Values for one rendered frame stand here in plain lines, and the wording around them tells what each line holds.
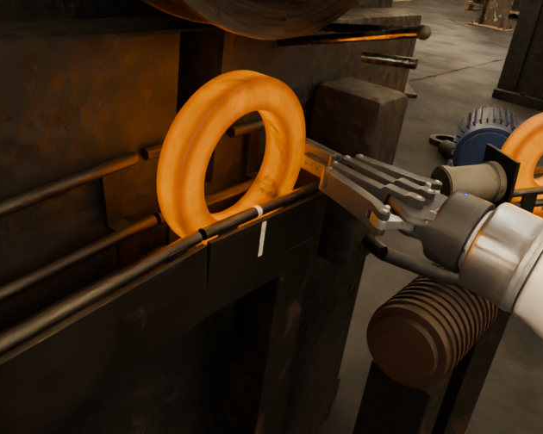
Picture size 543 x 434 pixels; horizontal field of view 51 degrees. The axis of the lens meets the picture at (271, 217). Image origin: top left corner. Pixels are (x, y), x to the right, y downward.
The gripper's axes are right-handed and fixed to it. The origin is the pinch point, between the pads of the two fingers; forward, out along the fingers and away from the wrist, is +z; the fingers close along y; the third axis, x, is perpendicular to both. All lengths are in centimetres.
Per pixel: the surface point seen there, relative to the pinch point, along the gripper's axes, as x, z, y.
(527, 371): -72, -27, 90
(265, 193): -3.5, 0.6, -6.0
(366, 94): 5.6, 0.6, 10.4
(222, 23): 15.4, -0.6, -18.0
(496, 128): -44, 30, 190
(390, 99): 5.5, -1.7, 12.3
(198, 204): -1.3, 0.1, -16.8
